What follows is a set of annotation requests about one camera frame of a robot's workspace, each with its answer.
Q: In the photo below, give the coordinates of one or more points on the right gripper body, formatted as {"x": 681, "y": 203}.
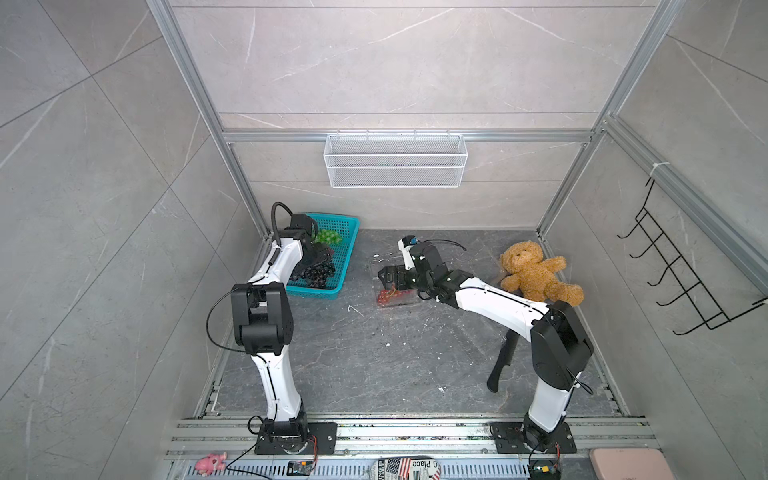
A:
{"x": 424, "y": 284}

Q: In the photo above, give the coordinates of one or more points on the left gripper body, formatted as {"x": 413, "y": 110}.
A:
{"x": 319, "y": 254}

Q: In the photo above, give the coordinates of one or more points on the red grape bunch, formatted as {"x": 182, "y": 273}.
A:
{"x": 394, "y": 297}

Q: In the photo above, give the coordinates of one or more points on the teal plastic basket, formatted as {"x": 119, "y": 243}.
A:
{"x": 347, "y": 227}

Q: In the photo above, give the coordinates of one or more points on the dark purple grape bunch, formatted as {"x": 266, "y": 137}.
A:
{"x": 317, "y": 276}

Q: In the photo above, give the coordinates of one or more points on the clear plastic clamshell container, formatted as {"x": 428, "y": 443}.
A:
{"x": 378, "y": 261}

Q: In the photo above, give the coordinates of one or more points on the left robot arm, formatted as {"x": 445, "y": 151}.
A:
{"x": 263, "y": 325}

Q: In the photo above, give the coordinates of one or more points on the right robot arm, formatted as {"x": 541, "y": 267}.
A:
{"x": 530, "y": 302}

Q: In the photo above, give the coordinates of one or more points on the green grape bunch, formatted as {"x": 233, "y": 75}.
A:
{"x": 328, "y": 237}

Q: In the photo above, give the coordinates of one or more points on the brown teddy bear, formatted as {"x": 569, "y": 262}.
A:
{"x": 535, "y": 277}

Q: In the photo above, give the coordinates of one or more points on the black knife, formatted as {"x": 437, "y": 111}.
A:
{"x": 503, "y": 360}

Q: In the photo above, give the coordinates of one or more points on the pink pig toy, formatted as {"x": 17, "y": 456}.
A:
{"x": 212, "y": 464}

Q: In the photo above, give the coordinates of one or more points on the pink pad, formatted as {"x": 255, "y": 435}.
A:
{"x": 630, "y": 464}

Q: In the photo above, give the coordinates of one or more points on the white wire mesh shelf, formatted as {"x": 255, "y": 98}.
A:
{"x": 395, "y": 160}

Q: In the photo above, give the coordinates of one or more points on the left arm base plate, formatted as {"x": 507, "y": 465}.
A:
{"x": 297, "y": 438}

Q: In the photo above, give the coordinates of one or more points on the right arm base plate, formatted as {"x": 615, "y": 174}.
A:
{"x": 522, "y": 437}

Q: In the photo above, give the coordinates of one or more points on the black wire hook rack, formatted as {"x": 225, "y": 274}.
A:
{"x": 689, "y": 286}

